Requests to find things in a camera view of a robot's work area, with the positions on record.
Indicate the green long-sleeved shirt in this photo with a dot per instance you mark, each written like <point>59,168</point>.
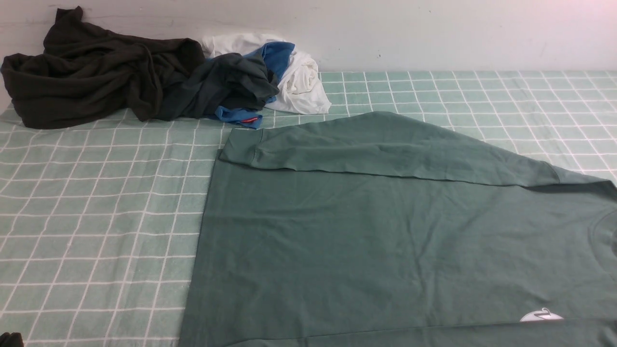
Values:
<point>379,230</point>

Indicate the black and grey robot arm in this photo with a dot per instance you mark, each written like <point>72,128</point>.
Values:
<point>11,340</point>

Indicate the white crumpled garment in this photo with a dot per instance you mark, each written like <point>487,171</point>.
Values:
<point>300,89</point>

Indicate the dark green crumpled garment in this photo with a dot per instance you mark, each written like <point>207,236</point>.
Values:
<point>230,80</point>

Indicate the blue crumpled garment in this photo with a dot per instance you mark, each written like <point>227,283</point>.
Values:
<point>276,55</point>

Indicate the green checkered tablecloth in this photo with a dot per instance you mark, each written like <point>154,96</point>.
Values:
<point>99,223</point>

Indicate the dark olive crumpled garment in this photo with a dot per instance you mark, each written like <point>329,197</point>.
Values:
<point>87,73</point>

